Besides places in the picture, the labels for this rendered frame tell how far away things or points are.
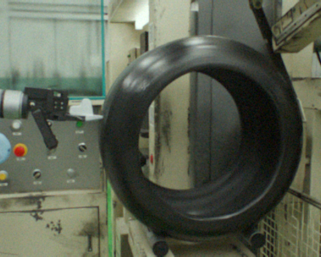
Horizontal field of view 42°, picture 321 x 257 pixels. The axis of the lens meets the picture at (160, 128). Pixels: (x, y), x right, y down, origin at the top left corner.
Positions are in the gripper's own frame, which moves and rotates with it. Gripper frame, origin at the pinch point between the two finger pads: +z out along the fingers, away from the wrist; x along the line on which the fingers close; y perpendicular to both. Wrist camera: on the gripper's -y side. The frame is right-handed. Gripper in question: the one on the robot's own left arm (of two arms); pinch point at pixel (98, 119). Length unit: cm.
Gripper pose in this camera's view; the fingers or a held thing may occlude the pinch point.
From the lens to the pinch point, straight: 116.0
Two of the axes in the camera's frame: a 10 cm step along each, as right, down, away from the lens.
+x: -2.0, -1.2, 9.7
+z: 9.8, 0.8, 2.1
